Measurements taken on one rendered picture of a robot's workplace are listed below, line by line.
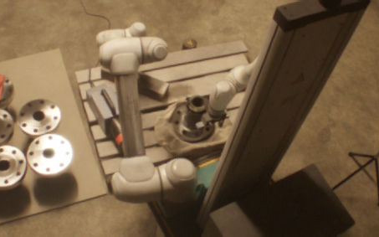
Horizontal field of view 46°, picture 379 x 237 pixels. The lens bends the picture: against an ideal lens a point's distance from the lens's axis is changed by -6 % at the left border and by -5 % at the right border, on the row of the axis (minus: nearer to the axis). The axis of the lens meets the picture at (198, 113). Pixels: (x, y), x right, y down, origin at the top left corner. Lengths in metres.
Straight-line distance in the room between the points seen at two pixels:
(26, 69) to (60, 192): 1.00
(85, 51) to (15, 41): 0.56
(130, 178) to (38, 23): 1.97
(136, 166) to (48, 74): 1.46
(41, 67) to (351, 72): 2.41
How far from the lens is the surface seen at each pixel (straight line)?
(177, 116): 2.91
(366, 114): 3.66
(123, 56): 2.12
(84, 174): 2.89
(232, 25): 3.83
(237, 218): 1.93
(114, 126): 2.74
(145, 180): 2.09
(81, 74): 3.16
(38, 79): 3.34
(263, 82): 1.42
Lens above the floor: 2.57
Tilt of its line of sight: 54 degrees down
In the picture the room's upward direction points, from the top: 15 degrees clockwise
